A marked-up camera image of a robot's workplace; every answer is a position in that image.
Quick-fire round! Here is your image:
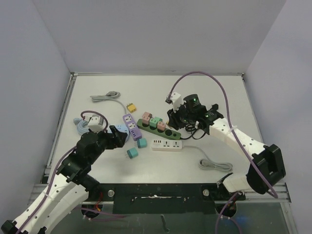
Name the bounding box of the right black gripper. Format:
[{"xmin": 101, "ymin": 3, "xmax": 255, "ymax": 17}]
[{"xmin": 168, "ymin": 102, "xmax": 195, "ymax": 130}]

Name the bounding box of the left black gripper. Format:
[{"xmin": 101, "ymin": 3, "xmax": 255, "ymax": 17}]
[{"xmin": 89, "ymin": 125, "xmax": 127, "ymax": 163}]

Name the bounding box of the pink plug adapter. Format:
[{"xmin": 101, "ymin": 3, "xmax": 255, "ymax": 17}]
[
  {"xmin": 142, "ymin": 112, "xmax": 153, "ymax": 125},
  {"xmin": 157, "ymin": 121, "xmax": 166, "ymax": 132}
]

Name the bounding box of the teal plug adapter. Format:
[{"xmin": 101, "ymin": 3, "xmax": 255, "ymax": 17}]
[
  {"xmin": 136, "ymin": 138, "xmax": 147, "ymax": 148},
  {"xmin": 126, "ymin": 148, "xmax": 138, "ymax": 159}
]

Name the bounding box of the green plug adapter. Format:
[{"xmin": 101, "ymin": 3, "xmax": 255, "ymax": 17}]
[{"xmin": 149, "ymin": 117, "xmax": 162, "ymax": 128}]

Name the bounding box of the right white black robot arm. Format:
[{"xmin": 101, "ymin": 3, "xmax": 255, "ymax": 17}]
[{"xmin": 166, "ymin": 92, "xmax": 286, "ymax": 199}]

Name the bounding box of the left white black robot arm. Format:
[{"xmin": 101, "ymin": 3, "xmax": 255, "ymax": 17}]
[{"xmin": 1, "ymin": 125, "xmax": 127, "ymax": 234}]

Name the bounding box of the round blue power strip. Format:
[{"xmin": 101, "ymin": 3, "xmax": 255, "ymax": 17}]
[{"xmin": 115, "ymin": 124, "xmax": 129, "ymax": 137}]

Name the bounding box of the green power strip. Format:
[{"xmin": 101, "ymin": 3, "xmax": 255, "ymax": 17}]
[{"xmin": 136, "ymin": 119, "xmax": 181, "ymax": 140}]

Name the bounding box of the purple power strip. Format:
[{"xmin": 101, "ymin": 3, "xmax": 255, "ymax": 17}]
[{"xmin": 122, "ymin": 114, "xmax": 142, "ymax": 141}]

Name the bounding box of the white power strip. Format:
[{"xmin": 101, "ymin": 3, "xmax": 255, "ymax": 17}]
[{"xmin": 151, "ymin": 139, "xmax": 183, "ymax": 152}]

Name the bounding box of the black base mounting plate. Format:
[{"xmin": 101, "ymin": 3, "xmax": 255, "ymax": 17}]
[{"xmin": 82, "ymin": 183, "xmax": 232, "ymax": 215}]

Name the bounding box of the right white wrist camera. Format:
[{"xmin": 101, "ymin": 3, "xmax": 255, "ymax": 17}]
[{"xmin": 165, "ymin": 92, "xmax": 184, "ymax": 113}]

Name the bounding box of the light blue coiled cord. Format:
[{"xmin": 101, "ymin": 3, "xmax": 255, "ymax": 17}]
[{"xmin": 73, "ymin": 117, "xmax": 92, "ymax": 135}]

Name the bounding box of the grey cord of purple strip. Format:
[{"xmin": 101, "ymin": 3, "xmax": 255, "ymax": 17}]
[{"xmin": 90, "ymin": 91, "xmax": 128, "ymax": 115}]

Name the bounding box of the aluminium rail frame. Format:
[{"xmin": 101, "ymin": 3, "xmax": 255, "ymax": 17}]
[{"xmin": 31, "ymin": 72, "xmax": 292, "ymax": 203}]

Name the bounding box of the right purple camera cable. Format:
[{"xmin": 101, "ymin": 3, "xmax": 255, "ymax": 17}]
[{"xmin": 167, "ymin": 71, "xmax": 278, "ymax": 234}]

